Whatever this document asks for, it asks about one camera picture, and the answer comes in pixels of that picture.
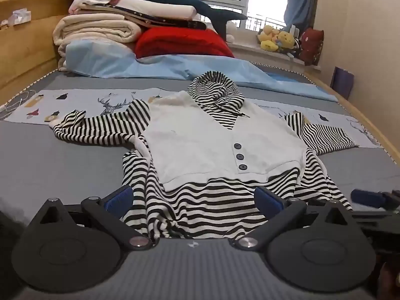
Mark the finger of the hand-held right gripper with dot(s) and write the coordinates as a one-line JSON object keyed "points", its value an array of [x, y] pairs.
{"points": [[367, 197]]}

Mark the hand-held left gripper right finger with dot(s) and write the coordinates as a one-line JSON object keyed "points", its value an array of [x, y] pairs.
{"points": [[268, 200]]}

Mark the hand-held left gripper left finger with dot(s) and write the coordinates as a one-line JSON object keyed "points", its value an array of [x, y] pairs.
{"points": [[119, 199]]}

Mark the striped hooded sweater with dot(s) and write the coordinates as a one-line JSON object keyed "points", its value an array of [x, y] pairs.
{"points": [[218, 137]]}

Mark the grey bed sheet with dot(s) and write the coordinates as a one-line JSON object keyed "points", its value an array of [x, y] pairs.
{"points": [[62, 162]]}

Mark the light printed bed runner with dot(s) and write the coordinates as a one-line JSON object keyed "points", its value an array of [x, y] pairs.
{"points": [[93, 100]]}

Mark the light blue duvet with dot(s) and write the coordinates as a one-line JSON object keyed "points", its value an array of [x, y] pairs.
{"points": [[156, 66]]}

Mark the white window sill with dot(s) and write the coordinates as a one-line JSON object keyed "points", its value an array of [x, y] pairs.
{"points": [[265, 57]]}

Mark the red plush bag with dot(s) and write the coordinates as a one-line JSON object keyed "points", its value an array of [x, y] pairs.
{"points": [[312, 47]]}

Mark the yellow plush toy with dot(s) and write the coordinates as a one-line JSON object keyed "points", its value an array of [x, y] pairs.
{"points": [[268, 40], [287, 40]]}

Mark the red folded blanket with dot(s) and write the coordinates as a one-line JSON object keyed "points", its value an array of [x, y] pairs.
{"points": [[181, 42]]}

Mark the beige folded blanket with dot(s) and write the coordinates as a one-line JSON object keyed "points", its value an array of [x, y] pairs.
{"points": [[93, 28]]}

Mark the wooden headboard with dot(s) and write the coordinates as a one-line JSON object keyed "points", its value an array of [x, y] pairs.
{"points": [[28, 50]]}

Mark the dark patterned cloth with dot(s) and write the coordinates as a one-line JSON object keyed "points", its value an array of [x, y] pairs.
{"points": [[168, 22]]}

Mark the white folded quilt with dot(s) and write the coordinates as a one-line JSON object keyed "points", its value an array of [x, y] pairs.
{"points": [[156, 7]]}

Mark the tissue packet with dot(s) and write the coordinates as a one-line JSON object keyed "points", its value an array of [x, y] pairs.
{"points": [[19, 17]]}

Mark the wooden bed frame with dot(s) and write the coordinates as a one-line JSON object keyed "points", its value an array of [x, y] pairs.
{"points": [[368, 122]]}

